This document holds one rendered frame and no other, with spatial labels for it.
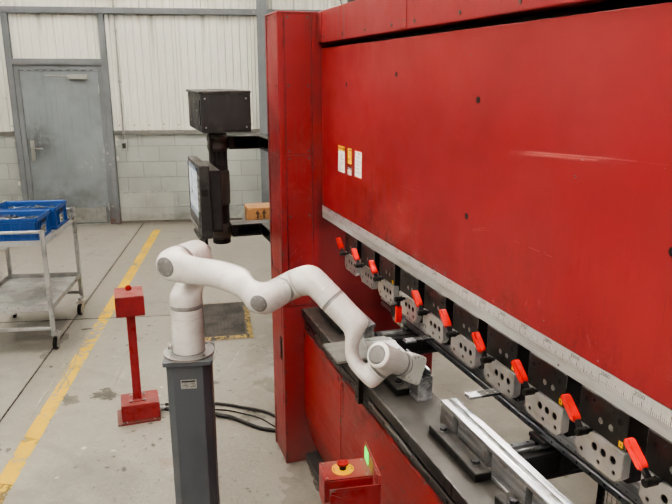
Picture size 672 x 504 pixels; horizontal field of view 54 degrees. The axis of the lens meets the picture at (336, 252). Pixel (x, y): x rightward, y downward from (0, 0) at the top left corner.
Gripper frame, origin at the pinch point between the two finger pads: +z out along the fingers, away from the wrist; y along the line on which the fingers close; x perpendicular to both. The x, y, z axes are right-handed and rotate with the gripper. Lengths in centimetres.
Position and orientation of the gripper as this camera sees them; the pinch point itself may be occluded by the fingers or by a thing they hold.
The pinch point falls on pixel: (424, 372)
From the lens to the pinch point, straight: 239.0
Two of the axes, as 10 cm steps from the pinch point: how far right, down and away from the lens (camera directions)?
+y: 3.3, -9.3, 1.4
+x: -7.5, -1.7, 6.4
